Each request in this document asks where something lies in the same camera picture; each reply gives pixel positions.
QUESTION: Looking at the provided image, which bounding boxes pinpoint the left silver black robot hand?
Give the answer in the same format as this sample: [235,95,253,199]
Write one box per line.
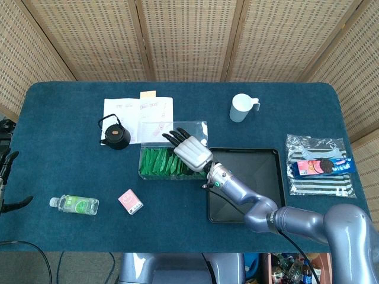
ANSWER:
[0,150,34,214]

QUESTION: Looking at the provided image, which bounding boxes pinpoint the striped cloth in plastic bag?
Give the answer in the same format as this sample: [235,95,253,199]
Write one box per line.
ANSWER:
[285,134,358,199]

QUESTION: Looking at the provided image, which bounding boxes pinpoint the small pink white carton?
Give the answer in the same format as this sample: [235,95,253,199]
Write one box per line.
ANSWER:
[117,188,144,216]

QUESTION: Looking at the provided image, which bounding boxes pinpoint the bin of assorted items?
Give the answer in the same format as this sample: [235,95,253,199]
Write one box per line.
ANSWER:
[260,253,332,284]

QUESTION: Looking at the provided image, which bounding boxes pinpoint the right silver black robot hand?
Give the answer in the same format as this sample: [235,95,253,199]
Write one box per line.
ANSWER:
[162,127,214,173]

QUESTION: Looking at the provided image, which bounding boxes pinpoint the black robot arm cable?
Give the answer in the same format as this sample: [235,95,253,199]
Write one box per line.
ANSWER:
[202,183,322,284]

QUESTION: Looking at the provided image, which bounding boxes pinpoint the blue cookie package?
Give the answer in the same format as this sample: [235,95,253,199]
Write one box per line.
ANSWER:
[291,157,357,178]

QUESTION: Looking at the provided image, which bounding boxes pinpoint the light blue handled mug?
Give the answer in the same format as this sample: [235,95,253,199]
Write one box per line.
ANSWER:
[229,93,261,123]

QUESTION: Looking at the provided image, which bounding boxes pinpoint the black floor cable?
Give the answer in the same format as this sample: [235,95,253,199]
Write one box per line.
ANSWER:
[0,240,53,284]
[105,251,117,284]

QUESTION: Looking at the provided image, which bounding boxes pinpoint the white printed paper sheet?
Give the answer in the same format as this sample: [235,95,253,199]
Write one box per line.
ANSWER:
[137,96,174,143]
[102,98,142,146]

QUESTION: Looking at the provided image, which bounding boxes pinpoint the blue table cover cloth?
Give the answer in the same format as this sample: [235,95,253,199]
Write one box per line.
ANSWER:
[0,81,374,254]

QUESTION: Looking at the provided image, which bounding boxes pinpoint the clear bottle with green label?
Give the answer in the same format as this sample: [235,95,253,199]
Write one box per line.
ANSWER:
[49,194,100,216]

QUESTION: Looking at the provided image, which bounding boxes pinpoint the grey-blue robot torso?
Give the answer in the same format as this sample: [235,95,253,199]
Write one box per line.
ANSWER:
[118,253,246,284]

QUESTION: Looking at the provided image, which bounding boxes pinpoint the blue floor cable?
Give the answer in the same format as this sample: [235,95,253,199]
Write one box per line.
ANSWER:
[57,251,65,284]

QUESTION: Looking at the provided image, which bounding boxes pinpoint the black device beside table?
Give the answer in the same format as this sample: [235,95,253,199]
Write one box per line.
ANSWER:
[0,118,15,154]

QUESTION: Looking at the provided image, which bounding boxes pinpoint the clear box of green packets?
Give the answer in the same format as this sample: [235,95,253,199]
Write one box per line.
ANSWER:
[137,120,209,180]

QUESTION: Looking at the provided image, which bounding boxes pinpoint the black square plastic tray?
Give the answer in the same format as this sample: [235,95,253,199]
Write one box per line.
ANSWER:
[207,147,287,223]

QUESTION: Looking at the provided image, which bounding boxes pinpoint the black teapot with handle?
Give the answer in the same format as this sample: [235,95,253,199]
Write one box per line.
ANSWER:
[98,114,131,151]

